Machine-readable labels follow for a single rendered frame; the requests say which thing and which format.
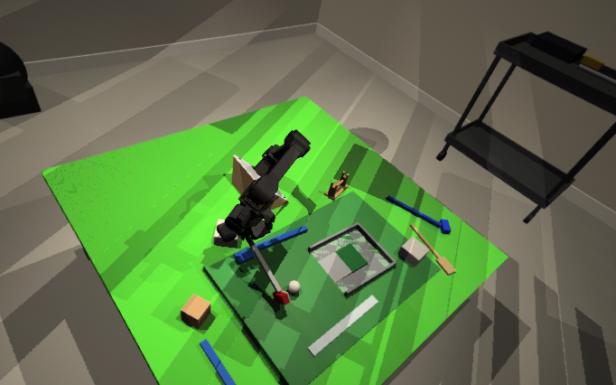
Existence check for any dark green flat mat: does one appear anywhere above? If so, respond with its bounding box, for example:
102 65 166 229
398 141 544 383
208 191 441 385

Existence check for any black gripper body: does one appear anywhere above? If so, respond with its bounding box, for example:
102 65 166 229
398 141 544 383
217 207 275 242

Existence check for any grey flat bar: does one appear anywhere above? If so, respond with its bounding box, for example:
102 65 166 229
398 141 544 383
308 295 378 356

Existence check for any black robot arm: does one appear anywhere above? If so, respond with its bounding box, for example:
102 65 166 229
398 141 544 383
225 129 311 240

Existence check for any white golf ball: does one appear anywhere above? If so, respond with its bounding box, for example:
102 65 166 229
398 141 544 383
287 280 301 294

